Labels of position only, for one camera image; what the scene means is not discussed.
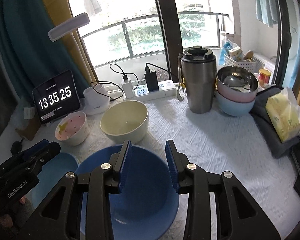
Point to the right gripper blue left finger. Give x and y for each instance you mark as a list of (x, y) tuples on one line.
[(124, 158)]

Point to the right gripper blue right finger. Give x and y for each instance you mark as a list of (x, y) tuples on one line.
[(172, 160)]

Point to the blue plate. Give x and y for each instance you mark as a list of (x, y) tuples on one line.
[(51, 173)]

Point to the cream yellow bowl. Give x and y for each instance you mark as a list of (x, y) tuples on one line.
[(127, 120)]

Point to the large blue bowl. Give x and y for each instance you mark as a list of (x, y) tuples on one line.
[(148, 204)]

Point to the pink strawberry bowl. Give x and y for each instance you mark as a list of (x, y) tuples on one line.
[(73, 129)]

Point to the cardboard box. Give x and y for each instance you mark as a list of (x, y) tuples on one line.
[(31, 129)]

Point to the white tablecloth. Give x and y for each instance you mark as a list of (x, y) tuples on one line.
[(214, 141)]

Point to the white power strip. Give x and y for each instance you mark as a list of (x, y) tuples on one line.
[(166, 89)]

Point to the small white box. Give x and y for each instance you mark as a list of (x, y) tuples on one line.
[(29, 113)]

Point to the white charger plug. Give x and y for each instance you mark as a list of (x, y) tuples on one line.
[(127, 87)]

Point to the black charger plug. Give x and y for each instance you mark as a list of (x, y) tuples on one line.
[(151, 79)]

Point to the light blue bowl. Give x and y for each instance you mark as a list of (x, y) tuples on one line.
[(233, 108)]

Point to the steel tumbler with lid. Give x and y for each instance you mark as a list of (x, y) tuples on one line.
[(197, 68)]

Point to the tablet showing clock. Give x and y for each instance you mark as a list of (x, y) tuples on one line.
[(55, 98)]

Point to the yellow red jar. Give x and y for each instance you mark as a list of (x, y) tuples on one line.
[(264, 75)]

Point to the white plastic basket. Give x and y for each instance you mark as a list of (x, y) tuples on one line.
[(249, 65)]

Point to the teal curtain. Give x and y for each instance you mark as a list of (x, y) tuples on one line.
[(28, 55)]

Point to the hanging light blue towel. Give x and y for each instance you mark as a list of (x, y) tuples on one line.
[(266, 12)]

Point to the yellow curtain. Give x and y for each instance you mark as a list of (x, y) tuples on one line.
[(65, 29)]

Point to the black round cable device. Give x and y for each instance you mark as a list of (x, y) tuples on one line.
[(16, 147)]

